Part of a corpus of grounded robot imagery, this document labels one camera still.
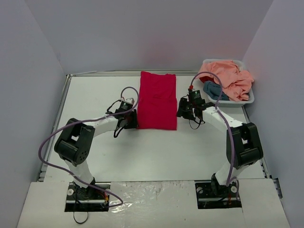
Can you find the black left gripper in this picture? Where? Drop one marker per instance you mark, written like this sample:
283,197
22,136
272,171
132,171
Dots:
133,119

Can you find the dark red t shirt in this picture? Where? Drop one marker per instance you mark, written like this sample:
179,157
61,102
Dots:
204,79

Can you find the teal blue t shirt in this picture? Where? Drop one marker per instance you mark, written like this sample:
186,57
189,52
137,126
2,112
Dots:
214,91

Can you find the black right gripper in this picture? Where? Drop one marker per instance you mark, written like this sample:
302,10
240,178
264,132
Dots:
181,108

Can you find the crimson red t shirt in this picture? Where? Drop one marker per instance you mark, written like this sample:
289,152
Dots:
157,105

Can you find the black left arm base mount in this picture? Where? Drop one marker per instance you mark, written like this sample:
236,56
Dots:
87,200

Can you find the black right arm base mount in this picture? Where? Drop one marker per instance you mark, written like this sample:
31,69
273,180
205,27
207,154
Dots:
224,198

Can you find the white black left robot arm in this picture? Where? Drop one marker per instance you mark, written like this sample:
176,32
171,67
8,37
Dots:
74,143

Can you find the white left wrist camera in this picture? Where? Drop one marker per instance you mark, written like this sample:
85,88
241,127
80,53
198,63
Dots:
127,100

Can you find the salmon pink t shirt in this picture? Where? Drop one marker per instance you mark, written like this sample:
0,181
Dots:
225,80

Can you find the white plastic laundry basket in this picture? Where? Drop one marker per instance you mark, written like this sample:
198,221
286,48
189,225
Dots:
232,102

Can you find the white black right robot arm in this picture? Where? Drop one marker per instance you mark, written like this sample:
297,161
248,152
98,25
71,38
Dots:
243,146

